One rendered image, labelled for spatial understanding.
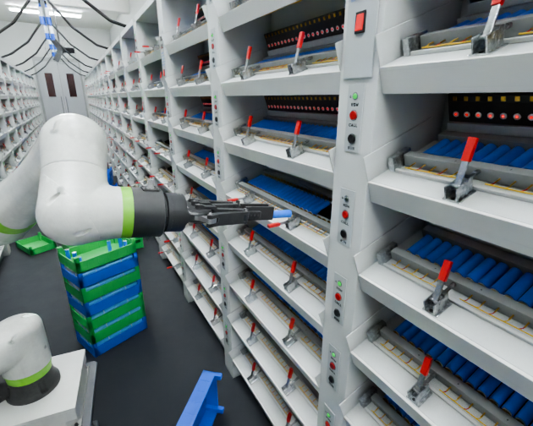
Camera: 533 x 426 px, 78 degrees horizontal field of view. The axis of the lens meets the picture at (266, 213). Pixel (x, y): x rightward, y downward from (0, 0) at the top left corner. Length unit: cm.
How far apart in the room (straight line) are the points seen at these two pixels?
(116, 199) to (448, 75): 54
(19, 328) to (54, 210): 70
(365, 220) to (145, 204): 41
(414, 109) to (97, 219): 60
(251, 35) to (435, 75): 83
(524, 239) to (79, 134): 67
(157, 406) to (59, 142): 129
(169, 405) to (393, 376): 112
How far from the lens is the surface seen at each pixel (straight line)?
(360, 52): 66
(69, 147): 63
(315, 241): 84
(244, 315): 153
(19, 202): 84
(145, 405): 172
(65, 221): 59
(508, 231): 53
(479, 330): 63
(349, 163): 68
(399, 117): 69
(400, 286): 69
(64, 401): 131
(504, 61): 52
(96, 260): 179
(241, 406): 164
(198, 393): 143
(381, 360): 81
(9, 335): 124
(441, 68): 57
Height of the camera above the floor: 125
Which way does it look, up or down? 19 degrees down
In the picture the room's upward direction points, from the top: straight up
